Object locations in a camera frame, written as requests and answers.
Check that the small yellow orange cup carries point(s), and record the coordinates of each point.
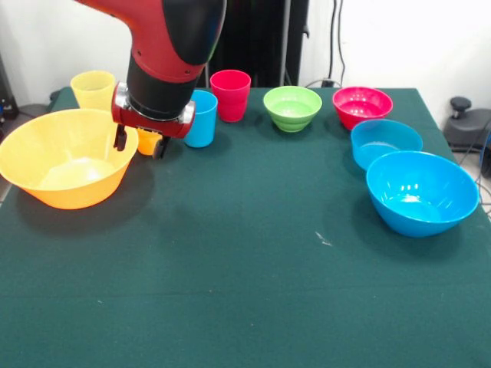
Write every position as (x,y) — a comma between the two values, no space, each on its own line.
(145,145)

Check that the large blue bowl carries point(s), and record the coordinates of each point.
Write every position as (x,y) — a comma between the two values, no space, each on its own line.
(418,214)

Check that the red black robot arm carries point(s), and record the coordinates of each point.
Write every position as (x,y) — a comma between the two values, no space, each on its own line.
(153,38)

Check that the light blue shallow bowl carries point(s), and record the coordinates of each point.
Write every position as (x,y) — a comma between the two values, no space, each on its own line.
(368,149)

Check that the pale yellow cup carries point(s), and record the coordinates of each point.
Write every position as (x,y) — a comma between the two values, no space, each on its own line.
(92,94)

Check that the green bowl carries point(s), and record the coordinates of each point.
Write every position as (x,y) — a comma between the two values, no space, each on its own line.
(291,119)

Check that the pink cup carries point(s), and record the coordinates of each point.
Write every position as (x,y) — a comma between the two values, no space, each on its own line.
(230,99)

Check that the dark green table cloth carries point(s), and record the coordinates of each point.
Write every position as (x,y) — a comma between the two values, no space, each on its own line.
(230,268)

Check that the black equipment box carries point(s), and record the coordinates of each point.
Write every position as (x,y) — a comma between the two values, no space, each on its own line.
(5,99)

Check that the blue cup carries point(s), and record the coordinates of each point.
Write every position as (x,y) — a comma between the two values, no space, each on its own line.
(203,122)

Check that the pink bowl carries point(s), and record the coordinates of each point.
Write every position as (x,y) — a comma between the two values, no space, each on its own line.
(360,115)

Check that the large orange bowl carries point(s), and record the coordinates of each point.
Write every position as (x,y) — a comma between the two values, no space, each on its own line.
(57,180)

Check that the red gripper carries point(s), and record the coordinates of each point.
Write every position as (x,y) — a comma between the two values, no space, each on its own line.
(153,127)

